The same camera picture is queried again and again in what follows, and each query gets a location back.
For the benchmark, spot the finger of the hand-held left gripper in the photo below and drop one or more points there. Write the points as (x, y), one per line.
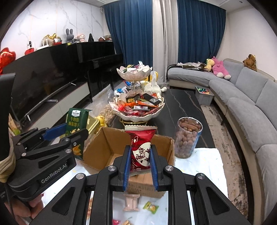
(75, 138)
(54, 131)

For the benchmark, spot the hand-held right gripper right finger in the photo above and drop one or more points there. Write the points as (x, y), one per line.
(154, 166)

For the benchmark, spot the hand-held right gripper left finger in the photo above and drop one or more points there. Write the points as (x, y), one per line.
(126, 168)

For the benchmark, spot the dark green biscuit packet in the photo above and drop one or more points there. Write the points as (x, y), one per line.
(76, 119)

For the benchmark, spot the red snack packet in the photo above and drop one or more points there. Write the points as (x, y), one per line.
(140, 151)

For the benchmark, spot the brown cardboard box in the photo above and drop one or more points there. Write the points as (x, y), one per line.
(101, 151)

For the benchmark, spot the green candy packet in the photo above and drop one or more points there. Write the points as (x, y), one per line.
(151, 207)

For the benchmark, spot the pile of wrapped snacks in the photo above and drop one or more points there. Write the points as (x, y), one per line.
(140, 103)
(134, 68)

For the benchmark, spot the person's left hand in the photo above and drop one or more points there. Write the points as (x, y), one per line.
(28, 207)

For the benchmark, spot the gold-lid candy jar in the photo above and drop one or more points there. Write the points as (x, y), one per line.
(94, 124)

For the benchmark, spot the beige snack packet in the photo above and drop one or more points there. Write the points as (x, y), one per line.
(131, 202)

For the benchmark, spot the grey television cabinet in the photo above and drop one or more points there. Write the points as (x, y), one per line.
(71, 101)

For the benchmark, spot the printed paper bag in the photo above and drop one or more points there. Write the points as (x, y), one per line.
(15, 125)

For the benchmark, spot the clear jar of nuts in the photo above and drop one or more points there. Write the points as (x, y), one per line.
(186, 140)

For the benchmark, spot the white two-tier bowl stand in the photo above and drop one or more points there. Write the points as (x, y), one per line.
(136, 118)

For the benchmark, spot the light blue blanket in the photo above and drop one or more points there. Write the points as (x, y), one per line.
(205, 173)

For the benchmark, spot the orange snack packet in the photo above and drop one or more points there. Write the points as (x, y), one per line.
(90, 207)

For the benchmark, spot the gold wrapped candy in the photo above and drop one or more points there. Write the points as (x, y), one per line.
(127, 222)

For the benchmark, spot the pink snack packet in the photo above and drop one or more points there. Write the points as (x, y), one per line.
(116, 222)

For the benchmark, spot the black flat television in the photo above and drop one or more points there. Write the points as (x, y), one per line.
(43, 75)

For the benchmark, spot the black upright piano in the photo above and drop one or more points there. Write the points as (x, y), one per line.
(97, 71)

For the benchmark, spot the mottled grey rug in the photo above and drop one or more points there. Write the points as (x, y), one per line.
(218, 129)

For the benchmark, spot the small red box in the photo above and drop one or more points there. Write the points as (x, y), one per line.
(29, 52)

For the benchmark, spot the red heart foil balloon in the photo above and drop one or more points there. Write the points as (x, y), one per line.
(7, 60)

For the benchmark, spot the grey storage bin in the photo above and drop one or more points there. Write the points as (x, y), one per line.
(204, 97)

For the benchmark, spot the small white rack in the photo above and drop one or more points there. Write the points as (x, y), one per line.
(45, 42)

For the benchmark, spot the gold foil ornament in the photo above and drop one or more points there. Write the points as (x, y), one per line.
(54, 39)

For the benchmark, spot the grey bunny plush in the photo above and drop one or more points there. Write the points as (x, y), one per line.
(70, 36)

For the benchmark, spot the pink doll plush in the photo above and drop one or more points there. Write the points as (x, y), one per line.
(81, 38)

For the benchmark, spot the black metronome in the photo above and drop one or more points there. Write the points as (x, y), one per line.
(90, 38)

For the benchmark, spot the brown ball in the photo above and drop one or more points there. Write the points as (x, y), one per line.
(105, 38)

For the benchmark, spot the dark crumpled cloth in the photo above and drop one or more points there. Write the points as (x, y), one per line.
(190, 65)

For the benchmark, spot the grey sectional sofa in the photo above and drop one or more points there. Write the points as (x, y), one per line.
(248, 112)

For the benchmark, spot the yellow green plush toy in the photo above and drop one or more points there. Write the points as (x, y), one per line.
(208, 64)

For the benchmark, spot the blue curtain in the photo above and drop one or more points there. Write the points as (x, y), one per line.
(201, 32)
(129, 32)

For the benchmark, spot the pink plush toy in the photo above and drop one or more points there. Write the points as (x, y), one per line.
(220, 67)

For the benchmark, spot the white sheer curtain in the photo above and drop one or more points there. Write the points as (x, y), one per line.
(165, 39)

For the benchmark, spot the brown plush toy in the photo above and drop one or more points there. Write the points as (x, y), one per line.
(250, 62)

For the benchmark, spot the white security camera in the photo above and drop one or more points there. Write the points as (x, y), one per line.
(30, 45)

